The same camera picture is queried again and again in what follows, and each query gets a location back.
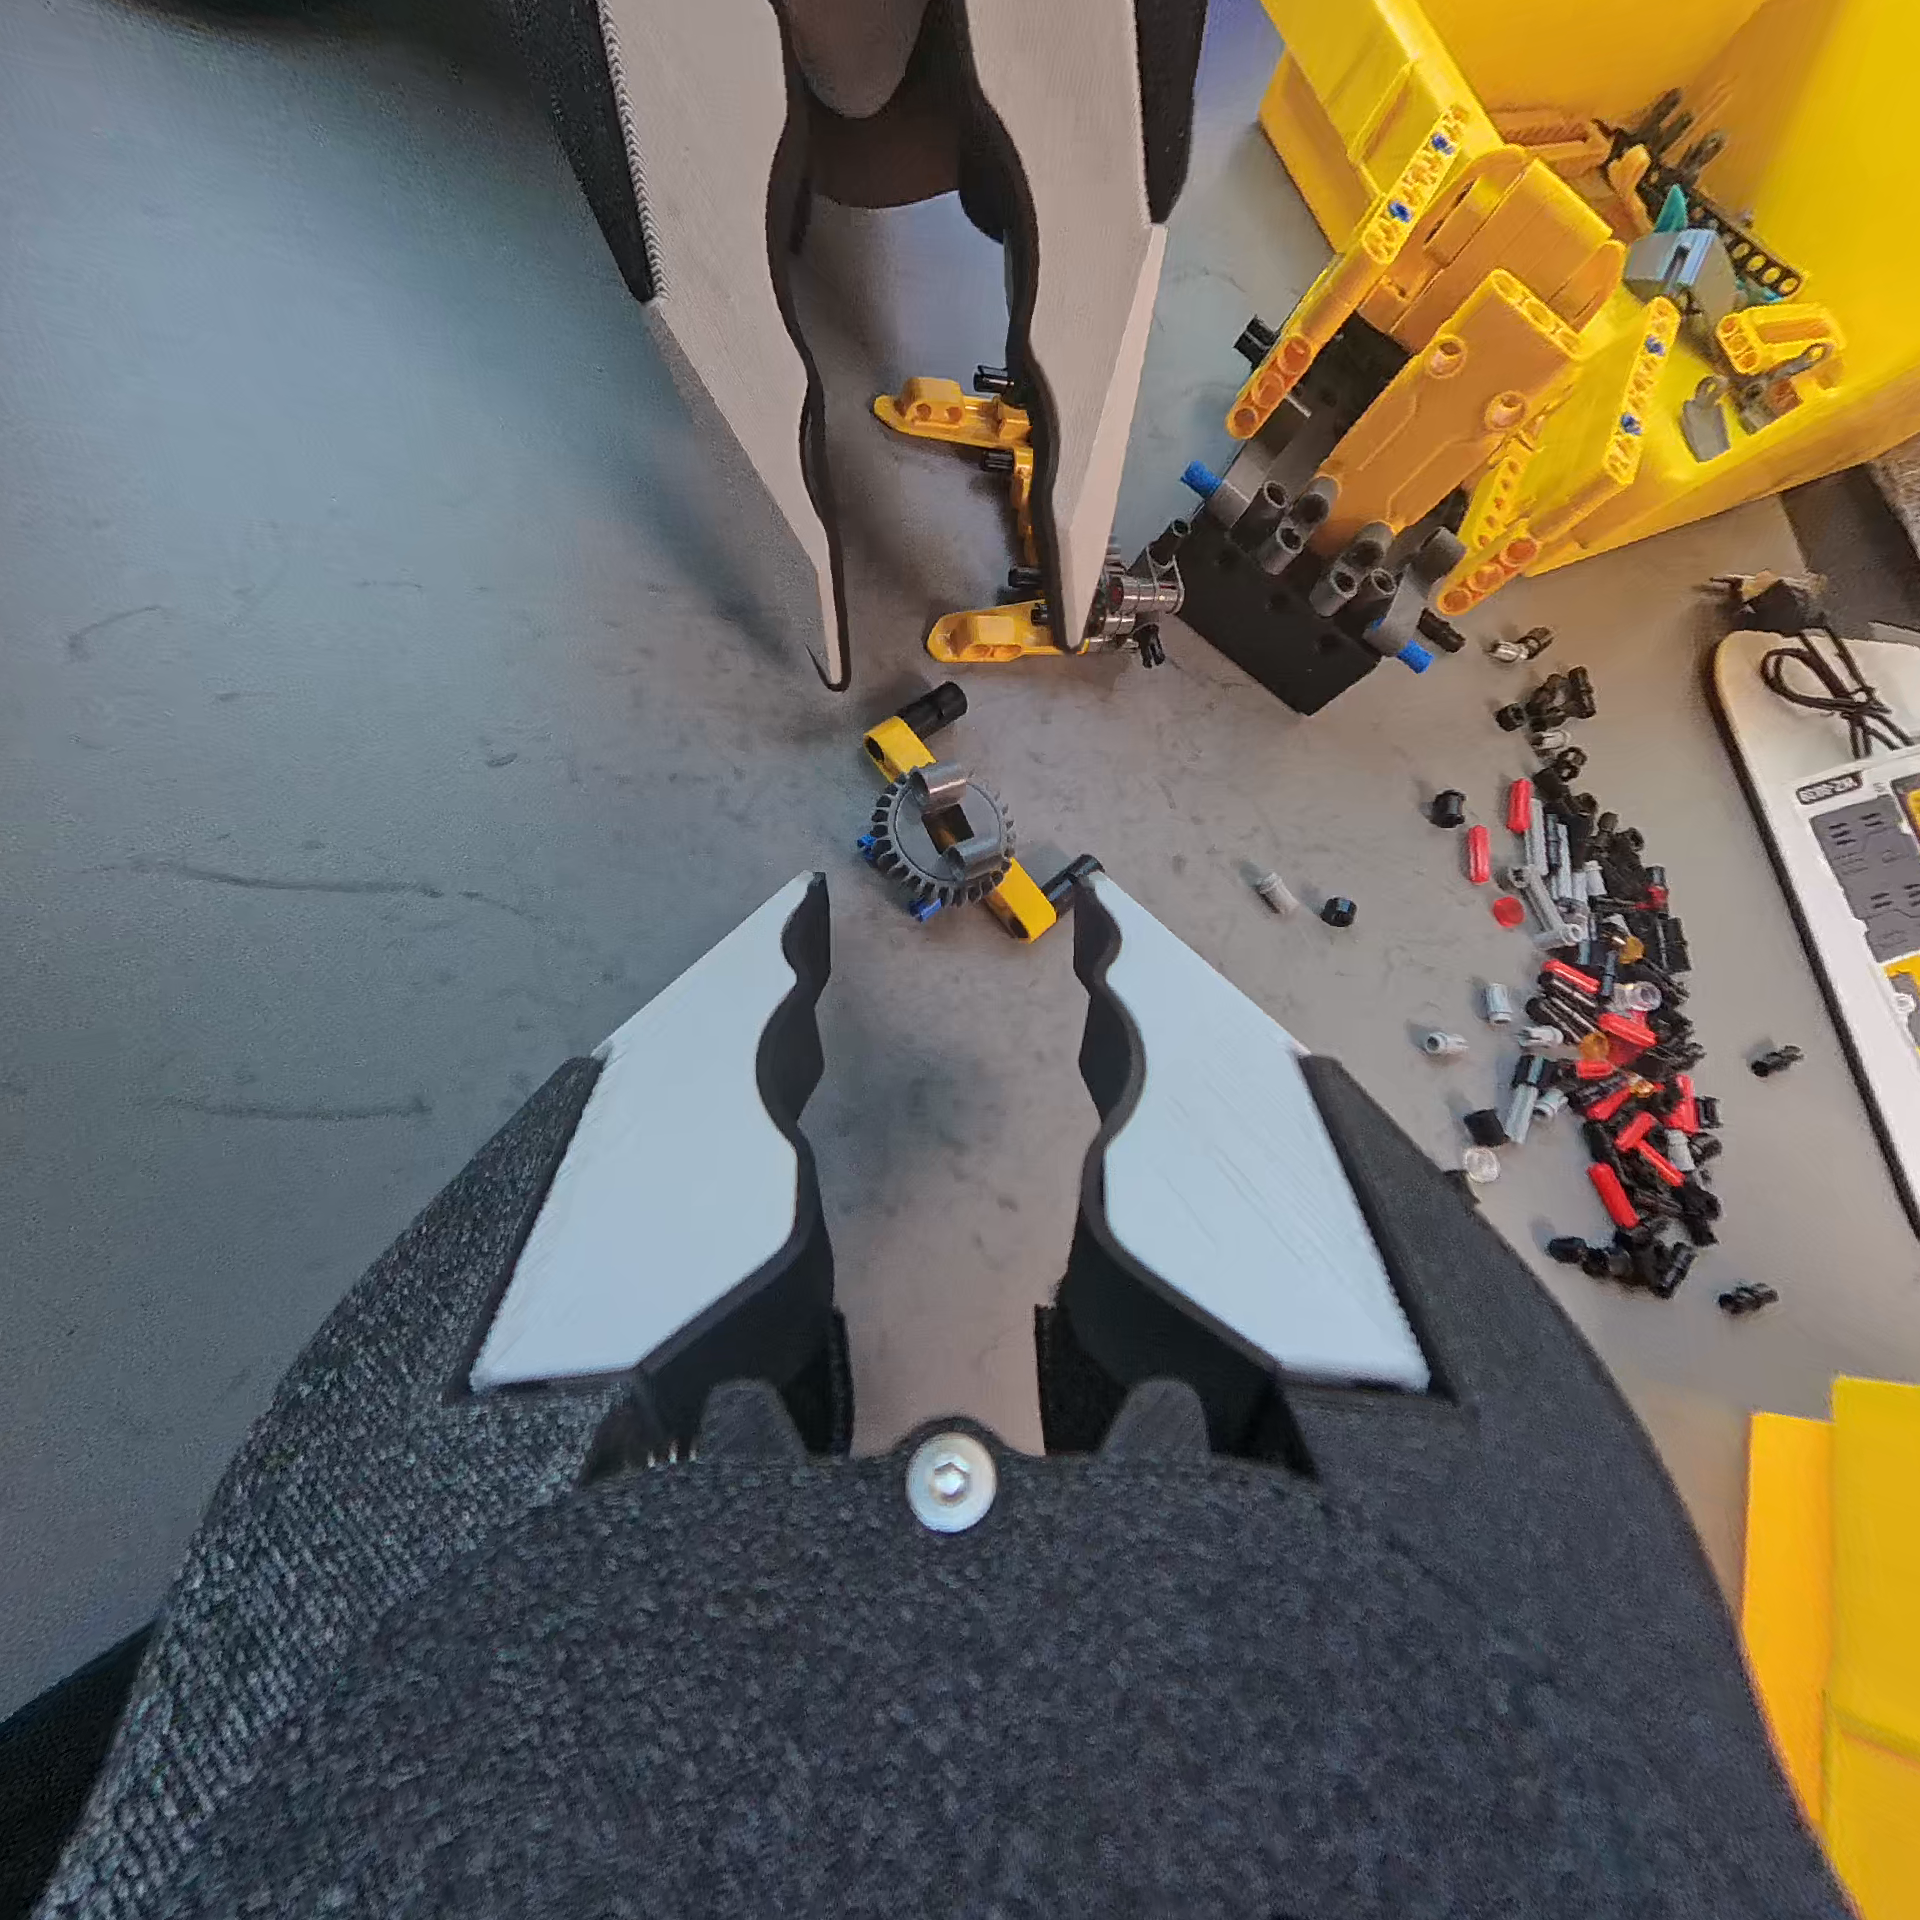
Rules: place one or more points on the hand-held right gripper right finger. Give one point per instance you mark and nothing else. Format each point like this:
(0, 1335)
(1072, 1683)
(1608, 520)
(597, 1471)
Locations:
(1245, 1202)

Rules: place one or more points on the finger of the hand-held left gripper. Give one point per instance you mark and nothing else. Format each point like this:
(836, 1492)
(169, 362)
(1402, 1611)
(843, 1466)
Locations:
(705, 224)
(1088, 224)

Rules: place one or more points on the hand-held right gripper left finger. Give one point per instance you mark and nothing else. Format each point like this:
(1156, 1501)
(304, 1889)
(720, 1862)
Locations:
(660, 1202)

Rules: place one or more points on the grey yellow lego rack assembly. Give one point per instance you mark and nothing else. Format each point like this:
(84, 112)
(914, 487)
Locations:
(960, 412)

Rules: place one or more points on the yellow lego beam with black pins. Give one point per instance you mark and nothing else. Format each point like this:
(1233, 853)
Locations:
(1029, 900)

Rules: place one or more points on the single light grey lego pin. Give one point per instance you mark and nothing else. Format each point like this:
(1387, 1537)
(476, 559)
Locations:
(1275, 893)

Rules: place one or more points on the large yellow black lego model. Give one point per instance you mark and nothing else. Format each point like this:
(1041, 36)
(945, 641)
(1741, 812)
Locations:
(1439, 420)

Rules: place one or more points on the pile of small lego pins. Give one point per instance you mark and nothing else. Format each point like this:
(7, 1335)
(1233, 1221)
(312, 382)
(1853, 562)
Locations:
(1618, 1050)

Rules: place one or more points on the long black lego beam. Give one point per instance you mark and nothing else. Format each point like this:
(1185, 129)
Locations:
(1724, 224)

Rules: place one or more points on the small grey lego connector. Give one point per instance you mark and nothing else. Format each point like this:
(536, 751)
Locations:
(1703, 420)

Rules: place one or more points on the lego instruction booklet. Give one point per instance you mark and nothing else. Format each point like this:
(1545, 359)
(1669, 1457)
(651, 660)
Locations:
(1862, 886)

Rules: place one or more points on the pale rounded board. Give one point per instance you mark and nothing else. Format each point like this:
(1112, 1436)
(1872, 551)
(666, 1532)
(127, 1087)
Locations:
(1753, 706)

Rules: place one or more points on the yellow plastic storage bin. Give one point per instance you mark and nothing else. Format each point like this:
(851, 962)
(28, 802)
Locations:
(1830, 150)
(1845, 1620)

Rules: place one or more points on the silver foil bag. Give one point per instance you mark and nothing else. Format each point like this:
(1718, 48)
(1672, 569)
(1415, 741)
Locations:
(1904, 503)

